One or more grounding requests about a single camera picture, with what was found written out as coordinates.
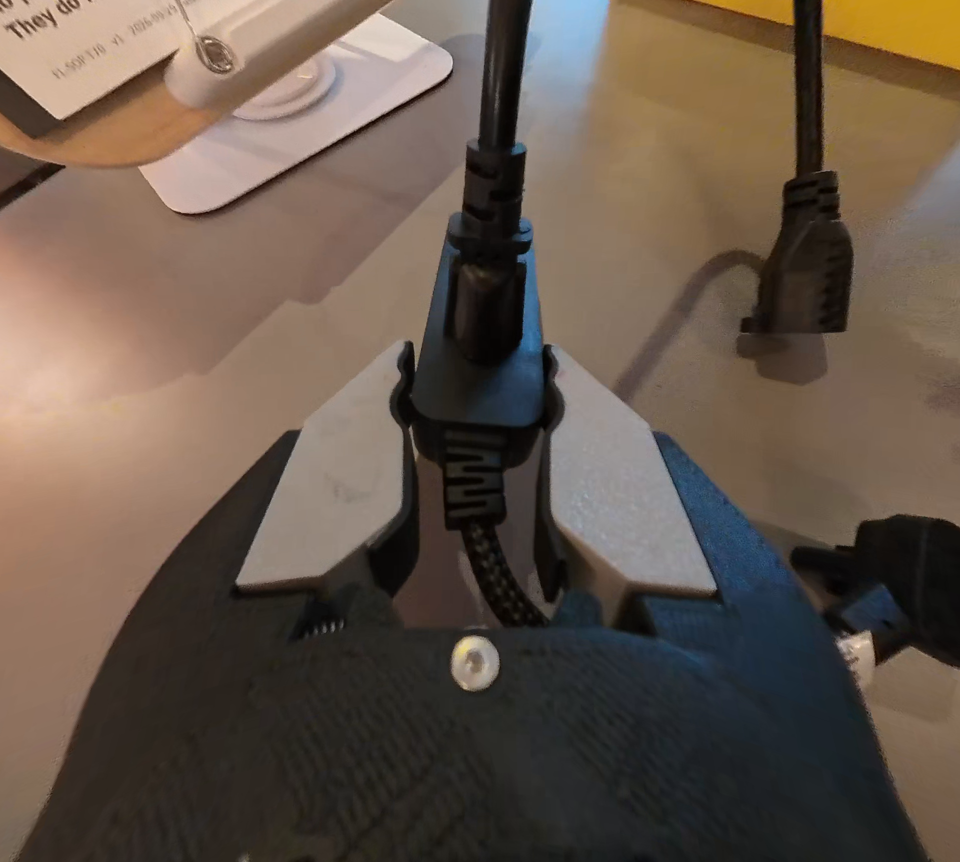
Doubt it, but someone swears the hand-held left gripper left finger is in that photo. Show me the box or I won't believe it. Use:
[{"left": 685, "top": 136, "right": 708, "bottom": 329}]
[{"left": 234, "top": 341, "right": 420, "bottom": 597}]

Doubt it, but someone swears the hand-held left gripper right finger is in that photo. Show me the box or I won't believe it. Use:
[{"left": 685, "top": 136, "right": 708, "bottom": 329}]
[{"left": 536, "top": 345, "right": 720, "bottom": 604}]

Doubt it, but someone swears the braided power strip cable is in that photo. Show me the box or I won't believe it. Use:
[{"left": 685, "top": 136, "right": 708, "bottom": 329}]
[{"left": 441, "top": 427, "right": 960, "bottom": 672}]

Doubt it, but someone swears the black power strip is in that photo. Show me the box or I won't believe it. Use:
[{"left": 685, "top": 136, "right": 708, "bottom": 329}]
[{"left": 411, "top": 232, "right": 546, "bottom": 464}]

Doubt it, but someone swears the short black extension cord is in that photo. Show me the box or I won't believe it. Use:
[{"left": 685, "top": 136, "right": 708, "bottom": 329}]
[{"left": 446, "top": 0, "right": 858, "bottom": 364}]

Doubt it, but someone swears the printed instruction board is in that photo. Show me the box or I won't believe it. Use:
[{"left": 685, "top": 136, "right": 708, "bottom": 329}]
[{"left": 0, "top": 0, "right": 502, "bottom": 171}]

